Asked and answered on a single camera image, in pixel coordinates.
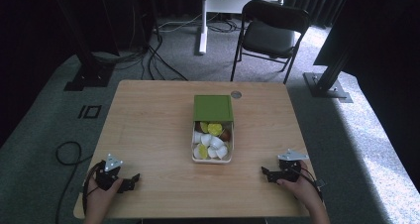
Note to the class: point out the black metal stand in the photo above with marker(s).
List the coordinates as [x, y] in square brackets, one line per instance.
[86, 52]
[327, 82]

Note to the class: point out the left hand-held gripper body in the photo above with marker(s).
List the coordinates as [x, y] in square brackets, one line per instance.
[106, 177]

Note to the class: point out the grey round table grommet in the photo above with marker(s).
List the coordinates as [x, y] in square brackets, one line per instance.
[236, 94]

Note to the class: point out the dark panel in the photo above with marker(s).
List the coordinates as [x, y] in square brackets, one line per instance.
[369, 25]

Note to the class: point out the white box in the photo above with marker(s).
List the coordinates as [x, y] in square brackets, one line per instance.
[195, 158]

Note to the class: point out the black folding chair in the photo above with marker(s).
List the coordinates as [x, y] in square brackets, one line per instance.
[268, 35]

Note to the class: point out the pile of small capsules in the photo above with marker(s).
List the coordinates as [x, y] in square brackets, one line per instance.
[211, 141]

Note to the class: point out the person's left hand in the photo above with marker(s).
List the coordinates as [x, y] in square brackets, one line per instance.
[103, 197]

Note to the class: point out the person's right hand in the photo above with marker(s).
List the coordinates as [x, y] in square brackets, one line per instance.
[301, 188]

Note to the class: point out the white desk frame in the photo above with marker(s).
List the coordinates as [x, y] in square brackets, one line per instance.
[204, 19]

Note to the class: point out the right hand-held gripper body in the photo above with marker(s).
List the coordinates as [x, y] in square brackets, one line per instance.
[290, 167]

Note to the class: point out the green box lid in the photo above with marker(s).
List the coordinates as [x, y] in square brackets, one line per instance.
[213, 107]

